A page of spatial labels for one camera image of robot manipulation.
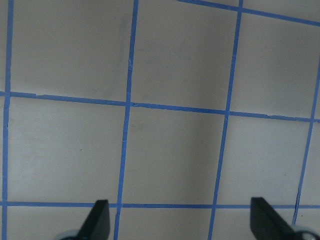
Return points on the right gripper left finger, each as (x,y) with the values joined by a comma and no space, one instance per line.
(97,224)

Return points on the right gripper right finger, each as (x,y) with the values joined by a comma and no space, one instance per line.
(266,223)

